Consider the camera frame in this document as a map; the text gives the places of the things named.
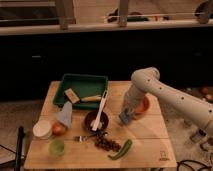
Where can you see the orange onion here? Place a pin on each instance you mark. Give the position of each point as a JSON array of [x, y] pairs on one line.
[[58, 129]]

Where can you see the green plastic cup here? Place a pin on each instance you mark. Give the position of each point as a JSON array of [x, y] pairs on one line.
[[56, 147]]

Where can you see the wooden handled brush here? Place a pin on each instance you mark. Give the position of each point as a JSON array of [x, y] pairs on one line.
[[91, 98]]

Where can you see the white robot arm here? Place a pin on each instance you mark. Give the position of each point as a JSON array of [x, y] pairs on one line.
[[146, 80]]

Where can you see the white paper cup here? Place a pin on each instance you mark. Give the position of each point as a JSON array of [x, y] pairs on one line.
[[42, 129]]

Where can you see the blue grey sponge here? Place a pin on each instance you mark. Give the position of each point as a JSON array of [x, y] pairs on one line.
[[125, 117]]

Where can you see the black chair frame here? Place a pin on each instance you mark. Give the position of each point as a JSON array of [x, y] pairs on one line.
[[18, 152]]

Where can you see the green plastic tray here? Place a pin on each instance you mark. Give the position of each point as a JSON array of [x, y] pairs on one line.
[[83, 86]]

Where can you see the grey folded cloth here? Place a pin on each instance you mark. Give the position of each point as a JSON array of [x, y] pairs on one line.
[[65, 115]]

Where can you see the dark grape bunch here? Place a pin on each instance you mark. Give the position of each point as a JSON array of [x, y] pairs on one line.
[[107, 144]]

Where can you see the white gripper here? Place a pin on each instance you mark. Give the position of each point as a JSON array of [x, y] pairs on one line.
[[132, 98]]

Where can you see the brown clay bowl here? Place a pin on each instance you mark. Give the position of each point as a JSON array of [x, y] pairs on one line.
[[143, 106]]

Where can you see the metal fork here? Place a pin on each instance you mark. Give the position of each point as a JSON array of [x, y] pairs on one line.
[[82, 138]]

